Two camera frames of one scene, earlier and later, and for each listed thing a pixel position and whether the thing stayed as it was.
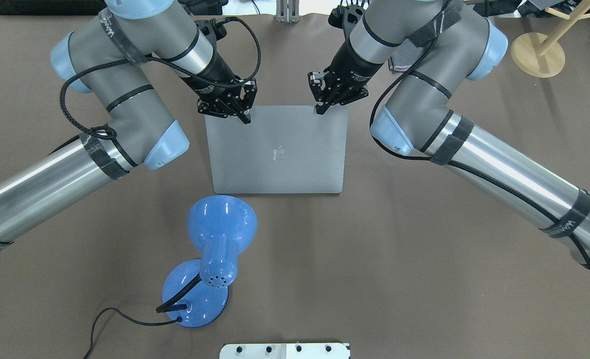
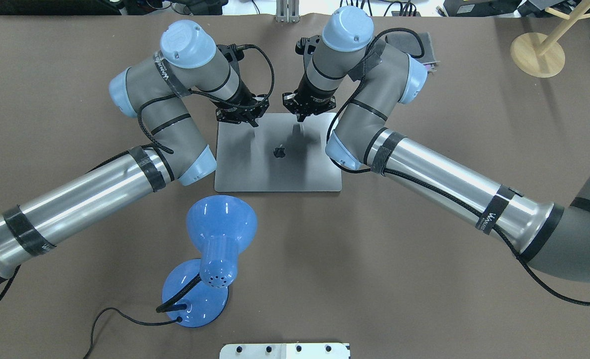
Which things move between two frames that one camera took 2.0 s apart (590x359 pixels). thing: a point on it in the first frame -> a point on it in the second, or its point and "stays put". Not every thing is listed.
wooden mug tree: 542,56 stays put
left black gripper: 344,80 -> 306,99
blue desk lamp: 195,293 stays put
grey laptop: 284,149 stays put
